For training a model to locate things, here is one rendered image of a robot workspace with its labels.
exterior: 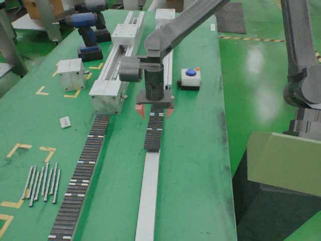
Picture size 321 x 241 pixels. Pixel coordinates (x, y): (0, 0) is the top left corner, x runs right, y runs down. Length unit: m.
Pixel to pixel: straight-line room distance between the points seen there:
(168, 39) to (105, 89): 0.31
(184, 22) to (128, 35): 0.51
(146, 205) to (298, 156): 0.38
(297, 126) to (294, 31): 0.25
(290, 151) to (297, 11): 0.37
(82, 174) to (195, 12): 0.55
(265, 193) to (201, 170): 0.19
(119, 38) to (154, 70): 0.54
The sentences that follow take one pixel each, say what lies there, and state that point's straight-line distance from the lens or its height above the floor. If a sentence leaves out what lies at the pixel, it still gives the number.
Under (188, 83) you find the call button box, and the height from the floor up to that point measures 0.82.
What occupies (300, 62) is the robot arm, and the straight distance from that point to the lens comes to 0.69.
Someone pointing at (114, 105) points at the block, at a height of 0.83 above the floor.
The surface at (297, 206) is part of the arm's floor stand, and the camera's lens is 0.81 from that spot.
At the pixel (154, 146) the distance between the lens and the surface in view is 0.66.
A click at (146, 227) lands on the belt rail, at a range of 0.56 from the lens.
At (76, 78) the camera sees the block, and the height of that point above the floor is 0.84.
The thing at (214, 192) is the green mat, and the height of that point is 0.78.
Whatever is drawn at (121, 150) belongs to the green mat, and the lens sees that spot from 0.72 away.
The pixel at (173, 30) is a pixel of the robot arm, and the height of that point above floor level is 1.10.
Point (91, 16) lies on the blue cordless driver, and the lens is 1.14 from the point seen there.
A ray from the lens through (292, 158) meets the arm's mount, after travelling 0.62.
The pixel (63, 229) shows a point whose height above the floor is 0.81.
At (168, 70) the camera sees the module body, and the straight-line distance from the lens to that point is 0.92.
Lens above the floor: 1.34
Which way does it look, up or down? 44 degrees down
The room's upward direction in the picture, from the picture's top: straight up
